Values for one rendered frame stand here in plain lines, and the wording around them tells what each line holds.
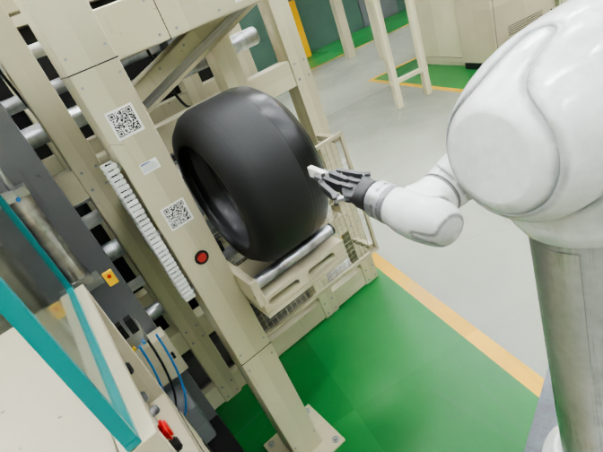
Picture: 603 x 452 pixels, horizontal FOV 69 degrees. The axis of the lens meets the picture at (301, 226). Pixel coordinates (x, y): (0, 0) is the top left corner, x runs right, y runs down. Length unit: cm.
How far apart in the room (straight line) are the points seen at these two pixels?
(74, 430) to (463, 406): 161
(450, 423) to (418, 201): 127
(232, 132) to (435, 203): 60
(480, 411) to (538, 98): 178
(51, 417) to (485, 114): 69
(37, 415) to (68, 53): 80
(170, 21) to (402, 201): 99
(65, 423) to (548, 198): 66
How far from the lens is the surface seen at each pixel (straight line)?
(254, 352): 163
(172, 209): 132
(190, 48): 174
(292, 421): 191
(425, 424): 203
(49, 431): 76
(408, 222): 91
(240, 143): 123
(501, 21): 567
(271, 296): 144
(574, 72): 34
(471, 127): 35
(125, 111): 125
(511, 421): 201
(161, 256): 136
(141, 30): 155
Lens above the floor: 168
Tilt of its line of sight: 28 degrees down
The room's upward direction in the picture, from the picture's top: 22 degrees counter-clockwise
